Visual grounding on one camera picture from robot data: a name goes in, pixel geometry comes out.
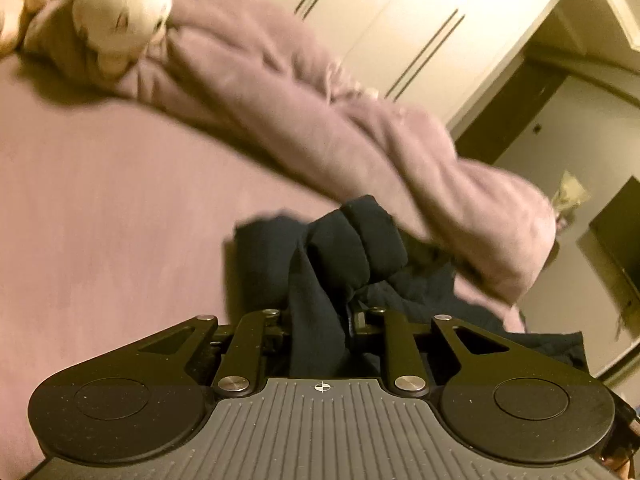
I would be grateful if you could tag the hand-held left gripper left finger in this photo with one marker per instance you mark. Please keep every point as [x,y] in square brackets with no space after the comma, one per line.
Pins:
[240,355]

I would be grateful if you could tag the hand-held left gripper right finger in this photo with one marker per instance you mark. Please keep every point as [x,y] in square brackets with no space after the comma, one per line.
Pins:
[400,355]

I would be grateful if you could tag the dark navy zip jacket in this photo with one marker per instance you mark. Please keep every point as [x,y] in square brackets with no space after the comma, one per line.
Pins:
[350,255]

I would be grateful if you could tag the purple bed sheet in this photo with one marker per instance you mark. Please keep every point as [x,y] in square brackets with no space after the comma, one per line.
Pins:
[110,200]

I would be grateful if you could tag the wrapped flower bouquet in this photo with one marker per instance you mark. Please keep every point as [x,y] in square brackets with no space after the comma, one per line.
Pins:
[570,197]

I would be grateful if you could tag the purple duvet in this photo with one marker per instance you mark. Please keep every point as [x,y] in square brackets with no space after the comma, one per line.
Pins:
[320,125]

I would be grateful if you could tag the dark door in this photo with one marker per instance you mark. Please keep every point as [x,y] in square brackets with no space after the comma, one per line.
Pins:
[505,115]

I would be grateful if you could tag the white wardrobe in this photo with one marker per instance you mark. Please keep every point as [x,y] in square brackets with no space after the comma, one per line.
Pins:
[400,20]

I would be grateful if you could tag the white plush toy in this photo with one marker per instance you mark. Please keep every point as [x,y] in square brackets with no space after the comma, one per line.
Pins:
[122,10]

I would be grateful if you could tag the pink plush bear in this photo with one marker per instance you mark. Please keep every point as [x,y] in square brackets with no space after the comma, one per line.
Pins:
[20,10]

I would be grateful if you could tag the wall television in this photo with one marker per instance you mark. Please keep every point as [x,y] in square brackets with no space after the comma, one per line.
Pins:
[617,245]

